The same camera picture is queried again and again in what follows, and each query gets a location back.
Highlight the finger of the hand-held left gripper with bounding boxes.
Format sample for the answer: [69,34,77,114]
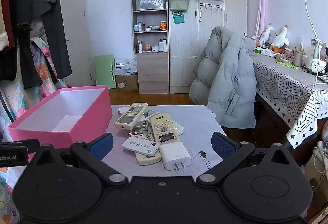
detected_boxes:
[0,138,40,154]

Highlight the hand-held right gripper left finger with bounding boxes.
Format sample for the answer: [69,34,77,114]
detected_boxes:
[27,133,129,188]

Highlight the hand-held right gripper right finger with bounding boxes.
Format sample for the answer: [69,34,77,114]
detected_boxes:
[197,132,299,188]

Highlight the pink cardboard box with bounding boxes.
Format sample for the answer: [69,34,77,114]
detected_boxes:
[7,85,113,163]

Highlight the cream remote with large display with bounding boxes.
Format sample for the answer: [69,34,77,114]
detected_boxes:
[114,102,149,130]

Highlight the small white remote control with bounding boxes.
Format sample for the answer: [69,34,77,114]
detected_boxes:
[122,136,160,156]

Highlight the bunch of keys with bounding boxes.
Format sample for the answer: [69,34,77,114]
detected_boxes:
[127,110,156,140]

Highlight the cream remote control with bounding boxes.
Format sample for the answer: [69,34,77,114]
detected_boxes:
[135,148,162,166]

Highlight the white charger plug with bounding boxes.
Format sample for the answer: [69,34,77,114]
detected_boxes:
[159,142,192,171]

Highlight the yellowed remote with small display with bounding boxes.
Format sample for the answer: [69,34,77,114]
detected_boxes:
[150,113,180,144]

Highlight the grey puffer jacket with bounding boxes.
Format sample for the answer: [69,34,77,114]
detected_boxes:
[189,26,257,129]

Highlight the green folding table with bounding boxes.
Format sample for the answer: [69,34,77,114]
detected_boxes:
[93,54,116,89]

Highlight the table with patterned tablecloth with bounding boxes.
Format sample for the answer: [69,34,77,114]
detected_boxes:
[250,48,328,149]

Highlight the light wood bookshelf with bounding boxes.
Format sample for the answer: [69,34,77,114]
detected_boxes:
[131,0,170,94]

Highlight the light wood wardrobe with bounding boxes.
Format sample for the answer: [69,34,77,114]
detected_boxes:
[166,0,248,94]

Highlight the white closet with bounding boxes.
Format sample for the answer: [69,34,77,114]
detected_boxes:
[58,0,93,87]

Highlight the beige utensil cup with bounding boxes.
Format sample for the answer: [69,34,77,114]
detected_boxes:
[293,45,304,67]

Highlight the white plush duck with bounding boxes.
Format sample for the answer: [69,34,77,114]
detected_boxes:
[272,25,290,50]
[259,23,277,49]

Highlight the white garment steamer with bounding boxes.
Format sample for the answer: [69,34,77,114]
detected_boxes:
[304,38,328,74]

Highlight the red hanging garment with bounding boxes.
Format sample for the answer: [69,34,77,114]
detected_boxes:
[0,0,16,51]

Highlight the dark grey hanging shirt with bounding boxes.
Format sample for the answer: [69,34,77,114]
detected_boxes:
[32,0,73,79]

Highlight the teal pouch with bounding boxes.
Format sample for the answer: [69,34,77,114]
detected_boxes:
[172,11,185,24]

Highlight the pink hanging towel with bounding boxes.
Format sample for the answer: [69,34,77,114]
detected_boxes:
[255,0,268,37]

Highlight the green fabric bag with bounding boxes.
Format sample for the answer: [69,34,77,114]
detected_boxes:
[168,0,189,11]

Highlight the clear plastic storage bag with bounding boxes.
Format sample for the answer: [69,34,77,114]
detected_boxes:
[136,0,165,10]

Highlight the white cable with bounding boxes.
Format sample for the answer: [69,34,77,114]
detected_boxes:
[293,0,328,91]

